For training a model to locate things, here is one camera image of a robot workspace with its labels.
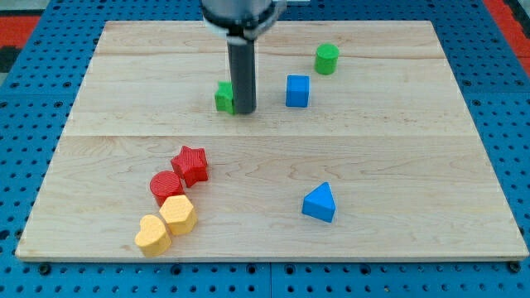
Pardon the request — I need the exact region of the light wooden board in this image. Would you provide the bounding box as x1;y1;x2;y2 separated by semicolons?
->
16;21;528;262

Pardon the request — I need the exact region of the green cylinder block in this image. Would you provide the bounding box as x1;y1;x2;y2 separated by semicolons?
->
314;43;340;75

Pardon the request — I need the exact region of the blue triangle block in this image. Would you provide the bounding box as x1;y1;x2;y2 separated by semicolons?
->
301;182;336;223

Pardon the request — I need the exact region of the red cylinder block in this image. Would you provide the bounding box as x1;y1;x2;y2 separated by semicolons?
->
149;171;185;207

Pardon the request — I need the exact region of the blue cube block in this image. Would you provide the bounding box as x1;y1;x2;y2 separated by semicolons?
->
286;74;310;108

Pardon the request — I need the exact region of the red star block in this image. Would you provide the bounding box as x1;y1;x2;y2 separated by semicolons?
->
171;146;208;188

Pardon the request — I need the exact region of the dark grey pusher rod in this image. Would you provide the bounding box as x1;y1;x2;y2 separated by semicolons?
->
228;41;257;114

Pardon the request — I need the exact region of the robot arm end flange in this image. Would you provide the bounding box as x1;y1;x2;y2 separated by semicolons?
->
200;0;287;45

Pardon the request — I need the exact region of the yellow hexagon block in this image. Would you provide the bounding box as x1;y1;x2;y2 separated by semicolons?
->
160;195;198;236

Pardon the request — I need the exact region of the green star block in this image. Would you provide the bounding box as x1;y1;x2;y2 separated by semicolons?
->
214;81;235;114

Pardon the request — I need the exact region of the yellow heart block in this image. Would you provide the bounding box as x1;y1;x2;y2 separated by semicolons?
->
134;214;172;257

